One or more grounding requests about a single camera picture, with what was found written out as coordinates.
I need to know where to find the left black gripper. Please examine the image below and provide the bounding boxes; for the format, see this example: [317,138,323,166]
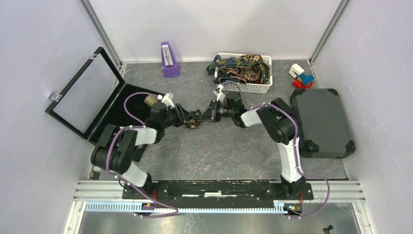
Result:
[161,102,196,129]

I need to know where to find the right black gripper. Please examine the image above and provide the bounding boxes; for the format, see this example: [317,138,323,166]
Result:
[197,100,234,123]

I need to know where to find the black gold floral tie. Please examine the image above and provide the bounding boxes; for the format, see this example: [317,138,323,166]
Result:
[185,110,201,129]

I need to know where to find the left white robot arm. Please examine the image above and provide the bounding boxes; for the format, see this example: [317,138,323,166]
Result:
[91,102,200,199]

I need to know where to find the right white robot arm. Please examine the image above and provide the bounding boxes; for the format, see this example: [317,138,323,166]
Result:
[197,91,306,199]

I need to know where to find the pile of patterned ties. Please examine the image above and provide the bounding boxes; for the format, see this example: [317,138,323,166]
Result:
[206,54,270,84]

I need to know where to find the rolled gold tie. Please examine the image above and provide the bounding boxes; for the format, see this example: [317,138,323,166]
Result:
[144,95,160,108]

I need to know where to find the purple metronome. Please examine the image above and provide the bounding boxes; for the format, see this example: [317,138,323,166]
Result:
[161,41,180,78]

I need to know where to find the black display box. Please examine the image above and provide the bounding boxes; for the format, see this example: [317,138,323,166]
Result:
[45,47,159,144]

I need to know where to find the white perforated basket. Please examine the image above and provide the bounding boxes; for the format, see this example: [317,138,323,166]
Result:
[212,53,273,94]

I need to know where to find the colourful toy blocks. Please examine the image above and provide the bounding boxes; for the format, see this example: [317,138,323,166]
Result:
[288,63,315,89]

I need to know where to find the dark grey hard case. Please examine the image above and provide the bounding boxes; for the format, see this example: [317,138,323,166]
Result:
[290,88,356,158]

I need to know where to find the small black knob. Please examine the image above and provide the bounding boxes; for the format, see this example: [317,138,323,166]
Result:
[322,225,334,234]

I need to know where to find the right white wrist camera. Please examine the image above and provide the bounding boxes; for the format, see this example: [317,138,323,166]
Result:
[213,84,225,103]

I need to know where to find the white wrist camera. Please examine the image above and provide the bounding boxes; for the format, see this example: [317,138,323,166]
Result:
[157,93,175,109]
[213,84,225,103]

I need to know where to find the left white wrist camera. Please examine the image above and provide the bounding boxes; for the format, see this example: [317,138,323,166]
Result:
[157,93,175,109]

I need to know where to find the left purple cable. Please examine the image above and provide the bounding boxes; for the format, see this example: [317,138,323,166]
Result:
[106,92,179,218]

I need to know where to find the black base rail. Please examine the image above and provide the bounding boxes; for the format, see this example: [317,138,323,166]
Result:
[122,179,314,211]

